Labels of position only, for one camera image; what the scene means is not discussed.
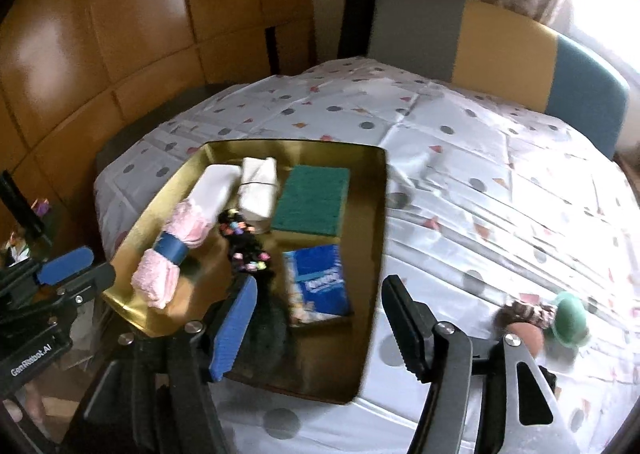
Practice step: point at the green silicone travel bottle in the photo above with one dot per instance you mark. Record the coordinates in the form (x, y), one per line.
(569, 326)

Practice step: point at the yellow green scrub sponge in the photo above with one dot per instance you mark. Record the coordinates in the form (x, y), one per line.
(313, 201)

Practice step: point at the wooden wardrobe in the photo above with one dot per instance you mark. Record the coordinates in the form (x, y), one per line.
(75, 72)

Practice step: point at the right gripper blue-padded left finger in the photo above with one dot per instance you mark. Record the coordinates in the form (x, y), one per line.
(230, 325)

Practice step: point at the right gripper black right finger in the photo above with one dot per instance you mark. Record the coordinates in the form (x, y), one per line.
(412, 324)

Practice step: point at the grey yellow blue sofa backrest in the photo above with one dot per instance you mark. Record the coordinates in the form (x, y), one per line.
(485, 48)

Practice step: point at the blue tissue packet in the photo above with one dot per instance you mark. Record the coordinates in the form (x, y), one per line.
(316, 289)

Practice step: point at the white foam block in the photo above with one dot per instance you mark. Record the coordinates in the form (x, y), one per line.
(213, 189)

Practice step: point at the brown makeup sponge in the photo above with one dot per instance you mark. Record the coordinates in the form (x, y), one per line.
(530, 334)

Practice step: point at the black rolled mat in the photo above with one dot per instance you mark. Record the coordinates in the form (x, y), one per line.
(356, 28)

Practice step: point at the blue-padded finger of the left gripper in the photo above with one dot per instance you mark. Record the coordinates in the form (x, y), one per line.
(59, 269)

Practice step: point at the patterned white tablecloth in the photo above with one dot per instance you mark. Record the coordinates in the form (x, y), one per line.
(486, 201)

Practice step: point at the beige mesh cloth roll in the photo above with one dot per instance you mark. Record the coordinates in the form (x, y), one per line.
(257, 193)

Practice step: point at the pink satin scrunchie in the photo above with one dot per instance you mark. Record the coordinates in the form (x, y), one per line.
(539, 315)

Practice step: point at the pink fluffy dishcloth blue band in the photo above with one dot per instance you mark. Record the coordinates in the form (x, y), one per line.
(157, 274)

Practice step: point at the black hair braid extension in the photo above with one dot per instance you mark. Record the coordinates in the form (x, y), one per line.
(265, 345)

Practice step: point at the gold metal tin box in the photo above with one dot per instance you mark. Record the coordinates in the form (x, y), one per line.
(322, 361)

